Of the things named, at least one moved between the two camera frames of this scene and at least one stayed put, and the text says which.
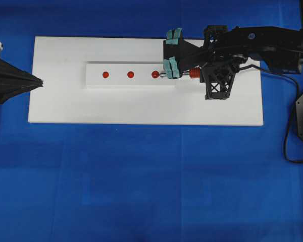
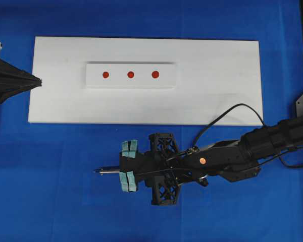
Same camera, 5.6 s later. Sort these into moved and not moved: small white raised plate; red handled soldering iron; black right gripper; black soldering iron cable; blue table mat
Moved: red handled soldering iron; black right gripper; black soldering iron cable
Not moved: blue table mat; small white raised plate
